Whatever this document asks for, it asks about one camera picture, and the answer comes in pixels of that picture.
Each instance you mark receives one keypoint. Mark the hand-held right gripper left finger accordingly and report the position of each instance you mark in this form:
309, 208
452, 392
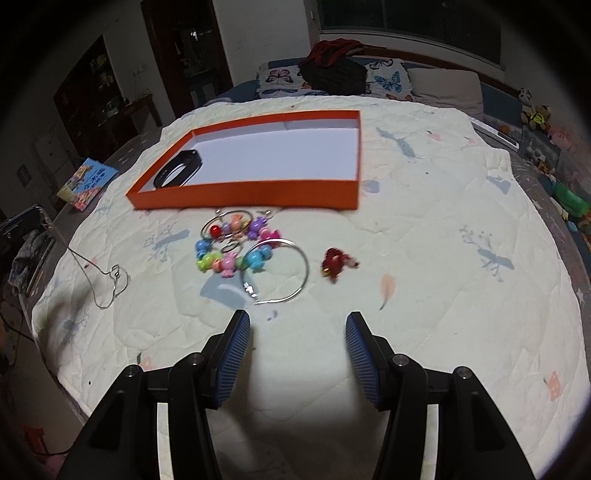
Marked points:
235, 355

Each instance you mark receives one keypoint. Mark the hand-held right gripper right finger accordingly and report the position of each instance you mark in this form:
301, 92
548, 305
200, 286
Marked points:
362, 355

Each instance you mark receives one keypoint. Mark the silver bangle with charm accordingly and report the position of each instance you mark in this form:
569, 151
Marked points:
250, 289

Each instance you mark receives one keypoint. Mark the red bead ornament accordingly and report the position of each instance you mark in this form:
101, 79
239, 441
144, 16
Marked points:
334, 265

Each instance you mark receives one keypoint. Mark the silver hoop bangle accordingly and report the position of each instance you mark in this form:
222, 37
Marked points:
231, 212

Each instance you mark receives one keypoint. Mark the orange shallow tray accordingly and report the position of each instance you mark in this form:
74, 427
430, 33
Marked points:
254, 194

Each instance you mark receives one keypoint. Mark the cream quilted blanket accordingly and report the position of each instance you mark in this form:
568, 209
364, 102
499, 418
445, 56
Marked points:
415, 277

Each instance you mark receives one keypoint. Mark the black smart band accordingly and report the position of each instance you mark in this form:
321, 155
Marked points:
190, 156

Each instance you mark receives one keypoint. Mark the colourful picture book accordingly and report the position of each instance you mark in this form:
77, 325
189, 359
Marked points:
87, 182

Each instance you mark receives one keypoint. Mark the dark cloth pile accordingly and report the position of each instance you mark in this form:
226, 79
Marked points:
27, 249

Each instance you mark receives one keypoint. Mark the wooden desk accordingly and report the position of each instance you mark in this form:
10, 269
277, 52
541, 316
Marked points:
138, 115

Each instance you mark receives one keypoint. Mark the green toy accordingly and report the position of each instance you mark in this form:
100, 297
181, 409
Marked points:
570, 201

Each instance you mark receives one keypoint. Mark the butterfly print pillow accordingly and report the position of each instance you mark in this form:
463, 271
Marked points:
277, 78
388, 81

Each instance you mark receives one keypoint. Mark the grey pillow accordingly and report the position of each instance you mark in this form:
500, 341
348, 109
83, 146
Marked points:
443, 90

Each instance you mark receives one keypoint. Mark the black quilted bag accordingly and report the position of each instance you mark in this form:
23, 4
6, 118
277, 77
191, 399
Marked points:
332, 76

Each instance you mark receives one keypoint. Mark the pink plush toy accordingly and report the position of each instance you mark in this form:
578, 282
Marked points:
560, 139

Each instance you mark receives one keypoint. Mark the plush toys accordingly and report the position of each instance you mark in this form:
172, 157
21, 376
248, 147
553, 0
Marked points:
538, 119

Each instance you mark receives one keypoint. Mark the panda plush toy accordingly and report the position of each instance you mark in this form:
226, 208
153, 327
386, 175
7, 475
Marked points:
524, 98

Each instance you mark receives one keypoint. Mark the dark wooden wardrobe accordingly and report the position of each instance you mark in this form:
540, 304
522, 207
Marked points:
184, 55

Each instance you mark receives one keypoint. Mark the red cloth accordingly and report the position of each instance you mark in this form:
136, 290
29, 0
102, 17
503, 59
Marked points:
332, 48

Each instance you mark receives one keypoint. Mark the dark window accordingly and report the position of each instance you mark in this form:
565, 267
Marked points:
406, 27

